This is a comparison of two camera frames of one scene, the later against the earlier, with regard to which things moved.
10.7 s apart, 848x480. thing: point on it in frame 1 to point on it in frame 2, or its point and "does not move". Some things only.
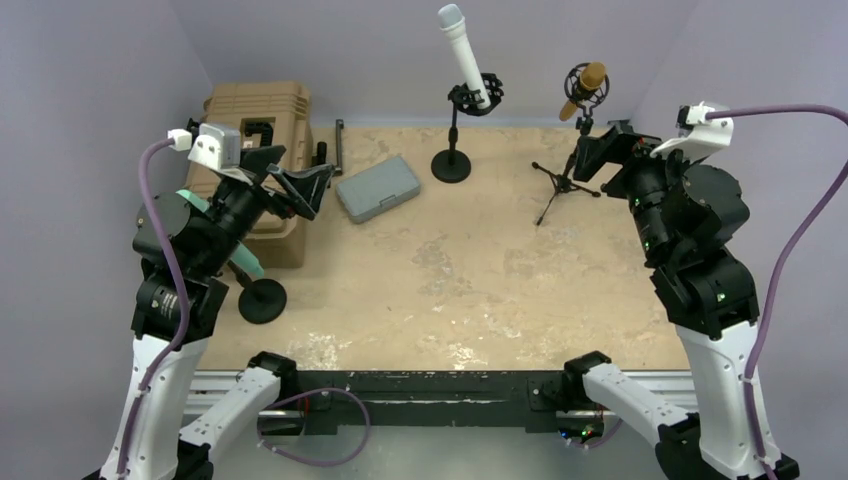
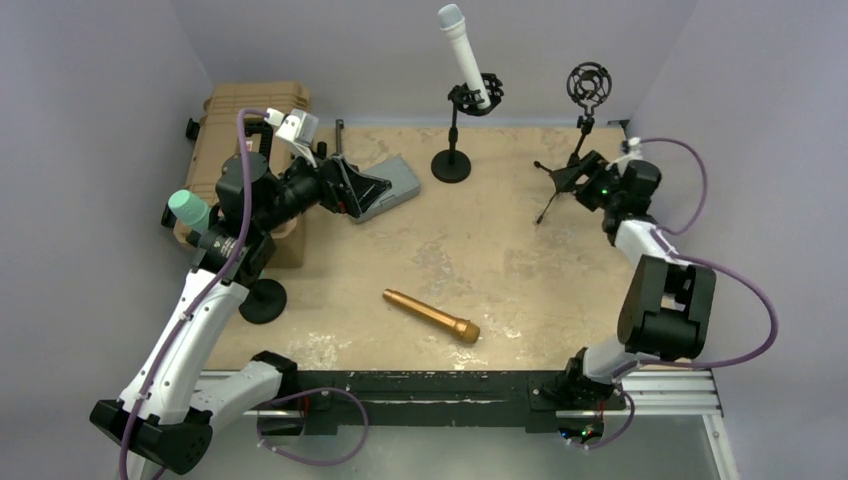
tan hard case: (270, 114) does not move
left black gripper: (300, 186) to (339, 181)
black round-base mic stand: (453, 165) does not move
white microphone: (453, 25) does not move
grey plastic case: (371, 191) does not move
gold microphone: (591, 77) to (467, 329)
